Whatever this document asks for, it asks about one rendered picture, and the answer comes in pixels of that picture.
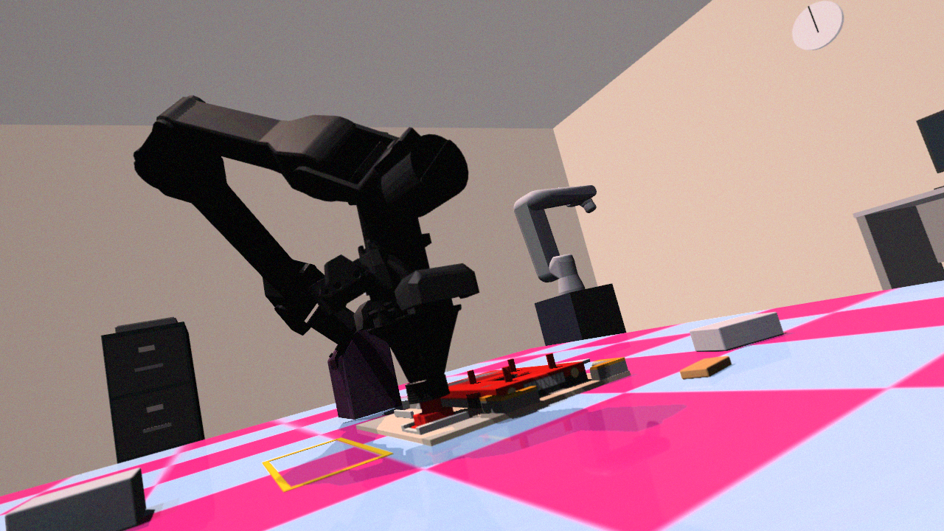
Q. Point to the orange flat block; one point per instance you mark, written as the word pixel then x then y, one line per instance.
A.
pixel 705 367

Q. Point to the yellow rectangular outline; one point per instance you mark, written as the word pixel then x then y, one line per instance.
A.
pixel 284 486

